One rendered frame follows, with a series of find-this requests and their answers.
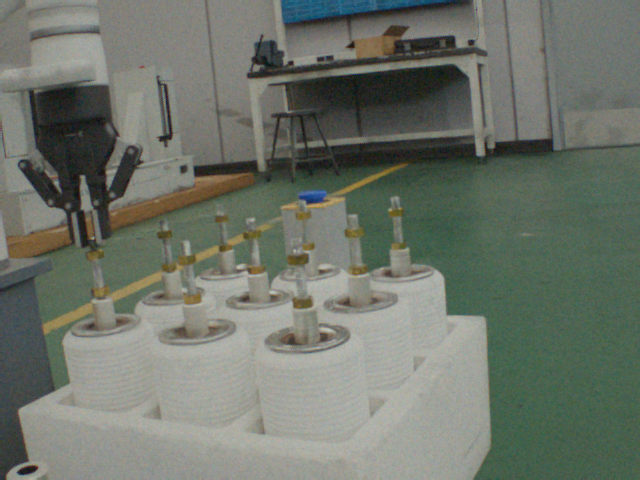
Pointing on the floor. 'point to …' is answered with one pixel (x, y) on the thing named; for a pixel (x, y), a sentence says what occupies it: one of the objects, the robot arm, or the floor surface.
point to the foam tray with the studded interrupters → (163, 450)
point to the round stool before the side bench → (304, 142)
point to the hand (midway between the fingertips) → (89, 228)
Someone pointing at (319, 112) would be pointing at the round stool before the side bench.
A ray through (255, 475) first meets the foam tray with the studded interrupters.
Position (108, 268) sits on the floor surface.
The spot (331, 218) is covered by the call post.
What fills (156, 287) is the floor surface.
